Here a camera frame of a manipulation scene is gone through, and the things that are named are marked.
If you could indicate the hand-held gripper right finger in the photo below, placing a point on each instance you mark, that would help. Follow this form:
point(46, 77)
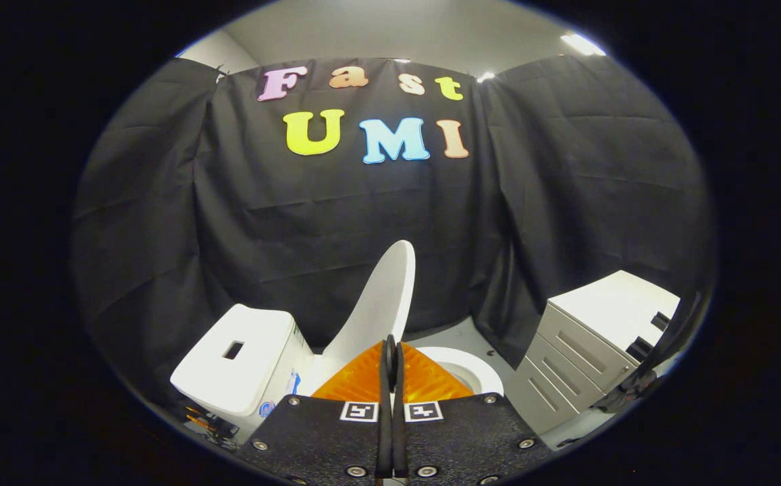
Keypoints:
point(464, 439)

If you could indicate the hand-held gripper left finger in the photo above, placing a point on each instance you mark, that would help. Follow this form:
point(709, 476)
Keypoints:
point(322, 439)

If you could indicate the white toilet lid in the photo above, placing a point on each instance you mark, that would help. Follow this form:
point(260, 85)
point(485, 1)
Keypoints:
point(380, 304)

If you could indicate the white toilet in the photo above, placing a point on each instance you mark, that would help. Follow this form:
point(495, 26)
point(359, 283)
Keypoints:
point(255, 378)

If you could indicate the orange and black tool bundle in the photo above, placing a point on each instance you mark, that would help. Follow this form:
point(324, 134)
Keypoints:
point(211, 426)

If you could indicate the white drawer cabinet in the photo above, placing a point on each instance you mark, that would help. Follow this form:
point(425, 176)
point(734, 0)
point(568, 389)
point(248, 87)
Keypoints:
point(606, 304)

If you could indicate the small black block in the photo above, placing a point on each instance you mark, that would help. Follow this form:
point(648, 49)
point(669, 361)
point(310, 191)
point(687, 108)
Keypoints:
point(640, 349)
point(661, 322)

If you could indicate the black backdrop cloth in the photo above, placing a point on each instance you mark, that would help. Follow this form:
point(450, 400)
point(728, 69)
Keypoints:
point(295, 223)

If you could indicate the rectangular ceiling light panel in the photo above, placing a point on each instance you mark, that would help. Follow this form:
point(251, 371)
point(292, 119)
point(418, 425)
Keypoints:
point(582, 44)

